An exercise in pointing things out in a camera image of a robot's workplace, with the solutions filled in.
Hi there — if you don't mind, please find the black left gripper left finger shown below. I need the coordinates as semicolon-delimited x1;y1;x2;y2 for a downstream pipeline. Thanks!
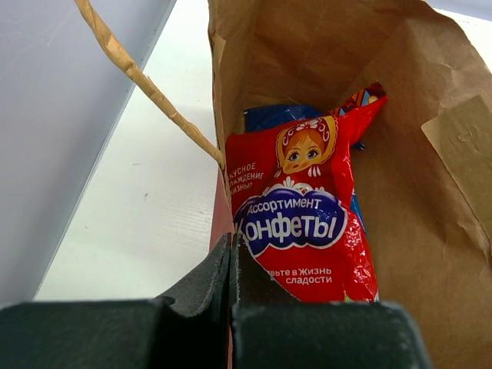
1;234;231;368

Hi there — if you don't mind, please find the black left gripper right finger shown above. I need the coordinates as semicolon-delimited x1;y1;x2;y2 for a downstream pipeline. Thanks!
230;236;433;368

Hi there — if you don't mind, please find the red candy bag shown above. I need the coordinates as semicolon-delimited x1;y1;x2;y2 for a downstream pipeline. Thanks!
226;82;387;302

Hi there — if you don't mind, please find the blue Doritos chip bag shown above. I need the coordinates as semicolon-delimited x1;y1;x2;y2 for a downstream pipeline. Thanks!
243;104;377;233

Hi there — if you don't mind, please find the red brown paper bag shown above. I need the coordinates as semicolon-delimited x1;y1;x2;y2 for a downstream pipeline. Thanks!
77;1;491;368

